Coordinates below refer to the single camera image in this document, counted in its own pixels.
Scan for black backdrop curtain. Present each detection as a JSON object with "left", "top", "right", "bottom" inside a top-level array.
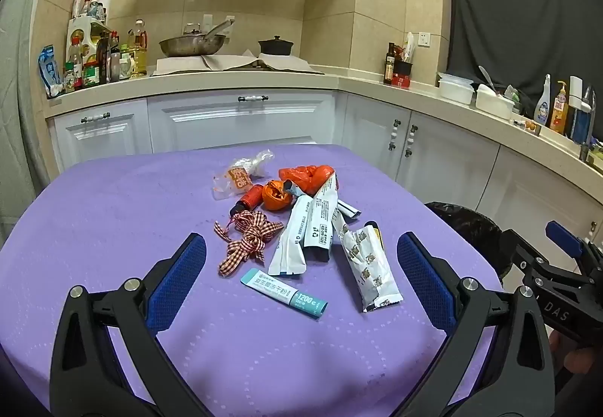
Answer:
[{"left": 445, "top": 0, "right": 603, "bottom": 140}]

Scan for purple tablecloth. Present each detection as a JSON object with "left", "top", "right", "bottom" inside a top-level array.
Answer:
[{"left": 0, "top": 144, "right": 502, "bottom": 417}]

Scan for teal sachet packet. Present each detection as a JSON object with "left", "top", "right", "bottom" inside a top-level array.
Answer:
[{"left": 240, "top": 268, "right": 329, "bottom": 320}]

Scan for green and white packet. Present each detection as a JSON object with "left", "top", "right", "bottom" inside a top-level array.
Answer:
[{"left": 504, "top": 86, "right": 523, "bottom": 116}]

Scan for white spice rack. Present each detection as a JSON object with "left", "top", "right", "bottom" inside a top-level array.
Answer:
[{"left": 66, "top": 16, "right": 114, "bottom": 85}]

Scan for blue liquid bottle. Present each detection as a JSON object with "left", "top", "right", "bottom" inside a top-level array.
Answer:
[{"left": 570, "top": 106, "right": 592, "bottom": 144}]

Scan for white spray bottle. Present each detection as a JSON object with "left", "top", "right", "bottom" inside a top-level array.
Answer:
[{"left": 534, "top": 74, "right": 552, "bottom": 126}]

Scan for white rectangular container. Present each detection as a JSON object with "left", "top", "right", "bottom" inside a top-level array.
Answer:
[{"left": 475, "top": 84, "right": 515, "bottom": 121}]

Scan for red bottle with black cap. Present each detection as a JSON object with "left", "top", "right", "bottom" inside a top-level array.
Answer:
[{"left": 229, "top": 184, "right": 265, "bottom": 217}]

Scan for small orange bag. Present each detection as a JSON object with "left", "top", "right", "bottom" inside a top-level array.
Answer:
[{"left": 260, "top": 180, "right": 294, "bottom": 212}]

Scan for yellow cooking oil bottle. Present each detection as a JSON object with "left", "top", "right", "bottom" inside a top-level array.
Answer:
[{"left": 127, "top": 18, "right": 149, "bottom": 78}]

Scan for red checkered ribbon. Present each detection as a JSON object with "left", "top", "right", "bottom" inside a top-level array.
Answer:
[{"left": 214, "top": 210, "right": 284, "bottom": 277}]

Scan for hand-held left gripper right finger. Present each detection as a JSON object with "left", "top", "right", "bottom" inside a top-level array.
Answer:
[{"left": 396, "top": 231, "right": 557, "bottom": 417}]

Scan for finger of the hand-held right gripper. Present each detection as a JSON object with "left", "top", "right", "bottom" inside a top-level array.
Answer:
[
  {"left": 545, "top": 220, "right": 603, "bottom": 268},
  {"left": 499, "top": 228, "right": 589, "bottom": 290}
]

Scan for beige kitchen countertop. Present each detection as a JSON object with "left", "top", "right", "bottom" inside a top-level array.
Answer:
[{"left": 44, "top": 67, "right": 603, "bottom": 192}]

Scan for white round container clear lid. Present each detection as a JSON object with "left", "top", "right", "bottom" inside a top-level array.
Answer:
[{"left": 438, "top": 72, "right": 474, "bottom": 105}]

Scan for person's right hand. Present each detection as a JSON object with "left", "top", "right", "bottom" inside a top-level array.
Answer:
[{"left": 548, "top": 331, "right": 603, "bottom": 382}]

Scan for white pouch with black text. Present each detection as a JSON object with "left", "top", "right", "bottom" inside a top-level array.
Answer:
[{"left": 301, "top": 172, "right": 341, "bottom": 263}]

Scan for white wrapper with brown print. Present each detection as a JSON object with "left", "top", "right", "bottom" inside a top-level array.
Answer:
[{"left": 335, "top": 221, "right": 402, "bottom": 313}]

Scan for beige stove cover cloth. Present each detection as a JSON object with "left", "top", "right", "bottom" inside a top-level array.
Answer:
[{"left": 156, "top": 50, "right": 314, "bottom": 74}]

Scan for cluster of condiment bottles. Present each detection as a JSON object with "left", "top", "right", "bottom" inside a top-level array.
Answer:
[{"left": 63, "top": 0, "right": 135, "bottom": 94}]

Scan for clear wrapper with orange print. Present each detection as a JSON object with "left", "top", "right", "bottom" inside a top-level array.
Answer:
[{"left": 212, "top": 166, "right": 254, "bottom": 201}]

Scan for orange dish soap bottle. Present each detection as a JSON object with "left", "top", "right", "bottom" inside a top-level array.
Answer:
[{"left": 549, "top": 80, "right": 570, "bottom": 135}]

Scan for white kitchen cabinets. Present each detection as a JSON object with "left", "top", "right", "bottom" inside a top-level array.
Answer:
[{"left": 47, "top": 89, "right": 603, "bottom": 267}]

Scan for trash bin with black bag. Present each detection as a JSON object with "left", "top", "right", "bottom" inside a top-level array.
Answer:
[{"left": 424, "top": 201, "right": 519, "bottom": 290}]

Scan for blue and white bag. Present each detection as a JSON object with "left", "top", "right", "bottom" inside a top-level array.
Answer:
[{"left": 38, "top": 44, "right": 64, "bottom": 98}]

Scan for black pot with lid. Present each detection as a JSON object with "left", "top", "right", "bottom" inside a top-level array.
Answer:
[{"left": 257, "top": 35, "right": 294, "bottom": 57}]

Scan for small white sachet dark end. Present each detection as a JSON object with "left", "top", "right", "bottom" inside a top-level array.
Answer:
[{"left": 335, "top": 196, "right": 363, "bottom": 219}]

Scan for grey spatula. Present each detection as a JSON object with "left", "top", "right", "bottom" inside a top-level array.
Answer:
[{"left": 478, "top": 65, "right": 500, "bottom": 96}]

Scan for red-orange plastic bag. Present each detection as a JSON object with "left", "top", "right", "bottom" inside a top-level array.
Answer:
[{"left": 278, "top": 165, "right": 336, "bottom": 196}]

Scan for long white sachet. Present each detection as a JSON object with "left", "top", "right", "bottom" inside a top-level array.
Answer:
[{"left": 268, "top": 195, "right": 312, "bottom": 276}]

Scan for steel frying pan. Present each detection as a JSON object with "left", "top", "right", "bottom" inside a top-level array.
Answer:
[{"left": 159, "top": 20, "right": 235, "bottom": 58}]

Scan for white faucet water filter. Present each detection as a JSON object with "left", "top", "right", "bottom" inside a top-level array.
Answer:
[{"left": 568, "top": 76, "right": 585, "bottom": 109}]

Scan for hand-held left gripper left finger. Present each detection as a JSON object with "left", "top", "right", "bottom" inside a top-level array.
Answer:
[{"left": 49, "top": 232, "right": 208, "bottom": 417}]

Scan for red and black box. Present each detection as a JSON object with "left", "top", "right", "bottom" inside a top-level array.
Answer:
[{"left": 392, "top": 60, "right": 414, "bottom": 89}]

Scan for dark olive oil bottle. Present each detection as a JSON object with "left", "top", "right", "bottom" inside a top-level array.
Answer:
[{"left": 383, "top": 42, "right": 396, "bottom": 85}]

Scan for small bottle with yellow label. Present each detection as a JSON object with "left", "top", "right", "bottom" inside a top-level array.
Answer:
[{"left": 360, "top": 220, "right": 383, "bottom": 253}]

